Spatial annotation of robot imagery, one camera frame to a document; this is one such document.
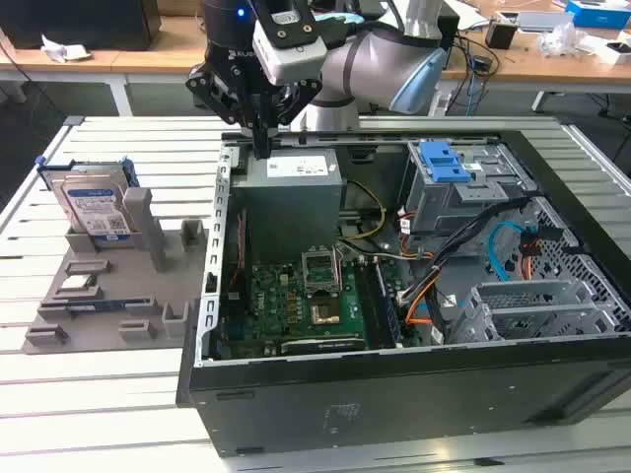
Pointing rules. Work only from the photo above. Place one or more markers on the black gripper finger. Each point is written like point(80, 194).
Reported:
point(217, 96)
point(301, 101)

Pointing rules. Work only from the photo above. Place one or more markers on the hard disk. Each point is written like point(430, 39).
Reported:
point(91, 202)

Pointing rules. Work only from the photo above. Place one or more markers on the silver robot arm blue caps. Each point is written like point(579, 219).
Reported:
point(365, 64)

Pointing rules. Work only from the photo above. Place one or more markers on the silver disk bay cage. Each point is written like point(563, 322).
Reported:
point(522, 295)

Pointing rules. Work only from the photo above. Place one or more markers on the wooden desk white legs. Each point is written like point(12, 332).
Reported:
point(148, 61)
point(542, 69)

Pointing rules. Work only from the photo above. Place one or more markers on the grey power supply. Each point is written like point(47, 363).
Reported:
point(286, 207)

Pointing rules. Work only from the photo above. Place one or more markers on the white power strip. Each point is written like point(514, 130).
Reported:
point(440, 103)

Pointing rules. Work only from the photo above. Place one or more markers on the blue plastic bay latch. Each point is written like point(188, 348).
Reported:
point(443, 162)

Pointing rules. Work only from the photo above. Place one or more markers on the crumpled white paper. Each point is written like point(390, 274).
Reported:
point(64, 49)

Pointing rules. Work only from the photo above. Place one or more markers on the large black box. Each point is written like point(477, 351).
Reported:
point(74, 22)

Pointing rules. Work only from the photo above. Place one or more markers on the small black box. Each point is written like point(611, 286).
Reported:
point(451, 39)

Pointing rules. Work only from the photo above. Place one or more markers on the grey optical drive bay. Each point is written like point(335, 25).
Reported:
point(443, 207)

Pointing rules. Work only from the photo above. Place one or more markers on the black power adapter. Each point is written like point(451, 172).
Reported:
point(483, 62)

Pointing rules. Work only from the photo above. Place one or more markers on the green motherboard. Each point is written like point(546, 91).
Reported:
point(276, 300)

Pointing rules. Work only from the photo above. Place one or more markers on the grey parts rack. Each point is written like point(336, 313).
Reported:
point(128, 281)

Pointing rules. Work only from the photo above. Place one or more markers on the CPU socket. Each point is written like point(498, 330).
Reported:
point(325, 314)

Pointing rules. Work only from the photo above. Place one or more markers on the silver CPU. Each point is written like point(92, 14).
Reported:
point(76, 283)

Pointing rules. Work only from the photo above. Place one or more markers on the black graphics card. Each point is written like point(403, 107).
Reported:
point(320, 345)

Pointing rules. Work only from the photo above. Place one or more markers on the grey flat box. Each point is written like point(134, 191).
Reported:
point(544, 20)

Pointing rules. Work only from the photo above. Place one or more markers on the clear plastic bag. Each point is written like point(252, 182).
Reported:
point(559, 39)

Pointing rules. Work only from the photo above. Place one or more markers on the black PC case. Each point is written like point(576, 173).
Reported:
point(394, 394)

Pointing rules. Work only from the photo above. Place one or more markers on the blue cardboard box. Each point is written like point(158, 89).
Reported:
point(599, 15)

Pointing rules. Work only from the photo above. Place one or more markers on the white box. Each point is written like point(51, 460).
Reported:
point(611, 54)

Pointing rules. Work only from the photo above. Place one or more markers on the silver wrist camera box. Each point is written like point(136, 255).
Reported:
point(291, 61)

